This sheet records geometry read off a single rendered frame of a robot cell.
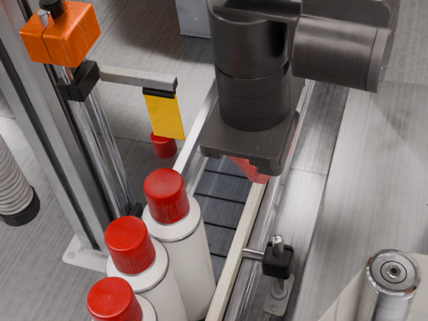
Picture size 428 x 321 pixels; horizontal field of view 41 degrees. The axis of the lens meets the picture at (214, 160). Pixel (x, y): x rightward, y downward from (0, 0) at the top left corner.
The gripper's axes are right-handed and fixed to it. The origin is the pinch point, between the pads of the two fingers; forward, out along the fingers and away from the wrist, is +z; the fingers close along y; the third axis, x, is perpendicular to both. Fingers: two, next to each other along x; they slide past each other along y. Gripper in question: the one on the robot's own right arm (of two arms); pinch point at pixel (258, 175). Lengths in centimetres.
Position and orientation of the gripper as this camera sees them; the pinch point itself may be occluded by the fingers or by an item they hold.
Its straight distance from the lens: 53.6
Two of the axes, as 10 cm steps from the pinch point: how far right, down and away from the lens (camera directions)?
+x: -9.4, -1.8, 2.7
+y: 3.1, -7.5, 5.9
